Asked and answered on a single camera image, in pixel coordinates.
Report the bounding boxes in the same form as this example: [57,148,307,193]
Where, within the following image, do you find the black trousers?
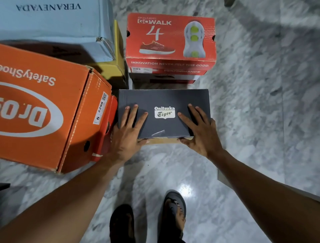
[157,231,187,243]

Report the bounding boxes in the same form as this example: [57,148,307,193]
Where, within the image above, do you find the person's left hand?
[109,104,149,164]

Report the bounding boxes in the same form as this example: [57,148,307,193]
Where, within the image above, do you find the black sandal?
[109,204,136,243]
[159,191,187,241]

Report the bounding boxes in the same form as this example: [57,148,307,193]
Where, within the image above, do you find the dark grey Onitsuka Tiger box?
[118,89,211,139]

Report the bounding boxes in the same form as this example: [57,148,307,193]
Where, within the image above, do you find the brown cardboard shoe box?
[137,136,194,146]

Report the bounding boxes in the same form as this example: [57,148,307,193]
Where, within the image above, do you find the person's right forearm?
[209,149,320,243]

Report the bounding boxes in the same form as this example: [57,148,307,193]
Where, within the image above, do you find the person's right foot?
[172,200,186,232]

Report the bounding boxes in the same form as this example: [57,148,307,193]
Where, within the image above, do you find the white Skechers ArchFit shoe box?
[128,72,201,85]

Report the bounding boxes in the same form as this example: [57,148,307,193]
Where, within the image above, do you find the red Nike shoe box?
[91,95,118,163]

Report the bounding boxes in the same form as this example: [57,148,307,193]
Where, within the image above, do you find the light blue Veranevada box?
[0,0,116,63]

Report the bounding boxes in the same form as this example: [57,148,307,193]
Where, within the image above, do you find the person's left forearm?
[0,155,125,243]

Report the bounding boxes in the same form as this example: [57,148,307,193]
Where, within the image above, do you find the red Skechers GoWalk shoe box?
[125,13,217,76]

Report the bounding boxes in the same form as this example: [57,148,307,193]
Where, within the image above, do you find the orange Dr.Osha shoe box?
[0,44,112,174]

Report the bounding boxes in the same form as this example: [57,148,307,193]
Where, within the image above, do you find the yellow shoebox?
[87,20,126,83]

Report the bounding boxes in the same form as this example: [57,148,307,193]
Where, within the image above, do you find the person's right hand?
[177,103,224,161]

